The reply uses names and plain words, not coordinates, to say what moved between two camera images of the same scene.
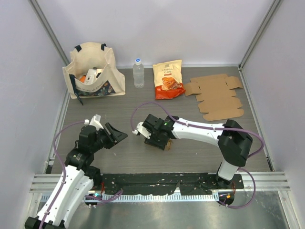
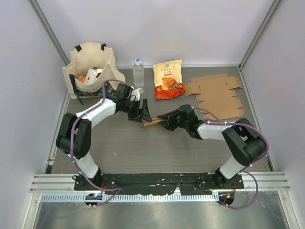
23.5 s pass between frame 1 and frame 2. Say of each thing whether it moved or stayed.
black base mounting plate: stayed
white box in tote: stayed
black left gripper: moved
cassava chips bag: stayed
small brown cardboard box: moved
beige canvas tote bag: stayed
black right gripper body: moved
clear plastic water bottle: stayed
